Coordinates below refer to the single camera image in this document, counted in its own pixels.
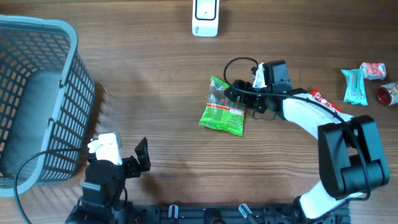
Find grey plastic shopping basket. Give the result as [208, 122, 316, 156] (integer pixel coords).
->
[1, 15, 95, 197]

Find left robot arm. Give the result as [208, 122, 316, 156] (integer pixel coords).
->
[65, 138, 151, 224]

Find Haribo gummy candy bag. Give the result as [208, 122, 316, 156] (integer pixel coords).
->
[199, 77, 245, 136]

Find green lidded jar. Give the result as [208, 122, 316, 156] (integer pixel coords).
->
[377, 82, 398, 106]

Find black right camera cable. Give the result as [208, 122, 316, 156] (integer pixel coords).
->
[223, 57, 371, 202]

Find black mounting rail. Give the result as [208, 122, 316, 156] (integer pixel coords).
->
[133, 203, 352, 224]

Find small red juice box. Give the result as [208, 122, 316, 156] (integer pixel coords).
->
[360, 62, 387, 80]

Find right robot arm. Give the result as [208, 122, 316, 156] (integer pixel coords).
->
[224, 60, 390, 223]

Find white barcode scanner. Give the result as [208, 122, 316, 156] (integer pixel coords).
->
[192, 0, 220, 37]

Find red Nescafe coffee stick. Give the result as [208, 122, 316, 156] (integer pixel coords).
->
[310, 88, 342, 113]

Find black camera cable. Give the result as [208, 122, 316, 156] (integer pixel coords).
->
[223, 57, 371, 202]
[12, 147, 91, 224]

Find black left camera cable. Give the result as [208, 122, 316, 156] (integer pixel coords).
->
[12, 147, 91, 224]

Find teal tissue packet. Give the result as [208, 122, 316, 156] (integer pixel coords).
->
[341, 69, 368, 106]

